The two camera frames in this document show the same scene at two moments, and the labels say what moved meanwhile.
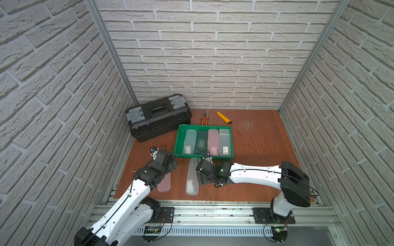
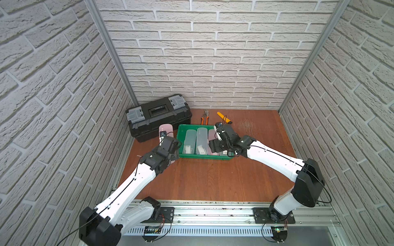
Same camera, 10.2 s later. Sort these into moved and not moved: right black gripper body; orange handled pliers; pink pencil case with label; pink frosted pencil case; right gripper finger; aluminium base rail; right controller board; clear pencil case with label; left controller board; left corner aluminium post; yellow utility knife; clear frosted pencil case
Moved: right gripper finger; clear pencil case with label; right black gripper body; pink frosted pencil case
Not moved: left controller board; clear frosted pencil case; yellow utility knife; pink pencil case with label; right controller board; left corner aluminium post; aluminium base rail; orange handled pliers
